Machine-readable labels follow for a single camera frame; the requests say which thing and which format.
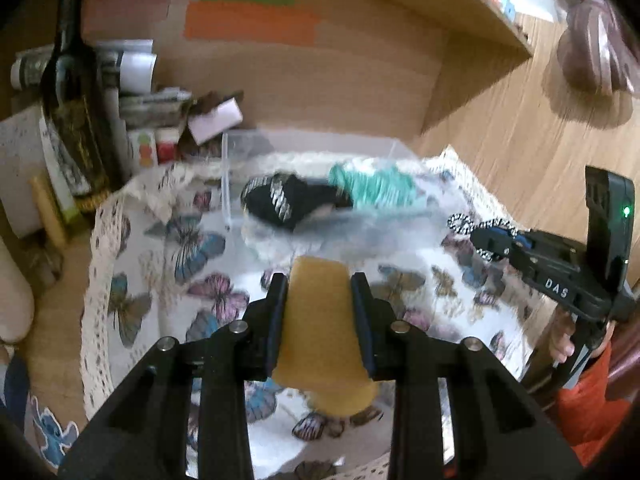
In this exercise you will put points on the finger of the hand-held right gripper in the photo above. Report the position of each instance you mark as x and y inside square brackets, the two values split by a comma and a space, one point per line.
[495, 240]

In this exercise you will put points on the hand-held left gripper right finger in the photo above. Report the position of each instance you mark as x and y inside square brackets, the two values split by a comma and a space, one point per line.
[361, 321]

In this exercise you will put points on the wooden shelf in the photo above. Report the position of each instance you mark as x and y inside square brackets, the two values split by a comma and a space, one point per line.
[490, 15]

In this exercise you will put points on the clear plastic box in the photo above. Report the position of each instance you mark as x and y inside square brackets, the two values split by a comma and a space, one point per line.
[350, 240]

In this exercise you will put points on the teal knitted cloth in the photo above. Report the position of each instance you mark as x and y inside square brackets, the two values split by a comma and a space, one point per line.
[375, 187]

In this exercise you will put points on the butterfly printed tablecloth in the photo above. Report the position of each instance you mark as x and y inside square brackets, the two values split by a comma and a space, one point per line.
[165, 280]

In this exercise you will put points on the pink foam block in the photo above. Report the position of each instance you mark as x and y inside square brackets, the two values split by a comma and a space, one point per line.
[215, 120]

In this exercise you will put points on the sheet with coloured dots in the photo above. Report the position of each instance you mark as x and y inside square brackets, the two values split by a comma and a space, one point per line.
[147, 147]

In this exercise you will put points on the black cloth with silver stripes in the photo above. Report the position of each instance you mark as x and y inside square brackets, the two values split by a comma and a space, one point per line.
[280, 200]

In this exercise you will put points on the black and white hair band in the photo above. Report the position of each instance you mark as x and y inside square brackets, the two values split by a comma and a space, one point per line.
[460, 222]

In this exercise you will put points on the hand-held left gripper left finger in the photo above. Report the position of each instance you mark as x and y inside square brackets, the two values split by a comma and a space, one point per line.
[277, 321]

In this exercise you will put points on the person's right forearm orange sleeve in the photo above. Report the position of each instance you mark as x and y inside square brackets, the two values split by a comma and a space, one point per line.
[595, 410]

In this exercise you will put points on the white cylinder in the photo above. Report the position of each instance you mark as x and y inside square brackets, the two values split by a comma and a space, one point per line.
[15, 295]

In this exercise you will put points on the rolled white papers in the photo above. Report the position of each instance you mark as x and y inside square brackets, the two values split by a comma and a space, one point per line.
[125, 67]

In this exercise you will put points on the yellow sponge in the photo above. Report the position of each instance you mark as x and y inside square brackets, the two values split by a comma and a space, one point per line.
[320, 320]

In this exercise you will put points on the orange paper strip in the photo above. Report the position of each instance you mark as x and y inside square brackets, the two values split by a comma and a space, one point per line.
[250, 25]

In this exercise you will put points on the stack of newspapers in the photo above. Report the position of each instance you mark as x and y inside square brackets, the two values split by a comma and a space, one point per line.
[150, 107]

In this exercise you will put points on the white board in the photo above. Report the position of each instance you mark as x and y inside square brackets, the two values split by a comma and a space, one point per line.
[20, 170]

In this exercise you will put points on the person's right hand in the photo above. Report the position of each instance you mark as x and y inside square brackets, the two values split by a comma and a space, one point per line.
[560, 340]

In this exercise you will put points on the wooden stick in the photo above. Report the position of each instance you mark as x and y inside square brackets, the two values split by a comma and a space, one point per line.
[50, 212]

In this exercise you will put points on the dark glass bottle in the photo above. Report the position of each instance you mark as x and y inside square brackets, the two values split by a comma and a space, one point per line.
[80, 110]

